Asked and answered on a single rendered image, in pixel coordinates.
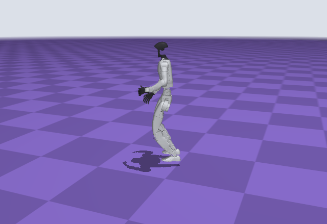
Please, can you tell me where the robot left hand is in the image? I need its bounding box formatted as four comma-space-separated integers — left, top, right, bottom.
138, 85, 149, 96

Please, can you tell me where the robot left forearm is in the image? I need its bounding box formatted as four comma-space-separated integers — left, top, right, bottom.
145, 80, 164, 92

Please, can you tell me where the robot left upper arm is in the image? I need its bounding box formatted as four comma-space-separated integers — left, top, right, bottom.
160, 62, 168, 87

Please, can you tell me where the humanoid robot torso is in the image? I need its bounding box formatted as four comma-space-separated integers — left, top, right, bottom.
157, 58, 173, 104

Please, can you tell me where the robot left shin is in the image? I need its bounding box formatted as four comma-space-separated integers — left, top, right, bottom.
153, 132, 176, 157

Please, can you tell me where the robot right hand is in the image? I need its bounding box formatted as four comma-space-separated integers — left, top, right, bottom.
143, 92, 155, 104

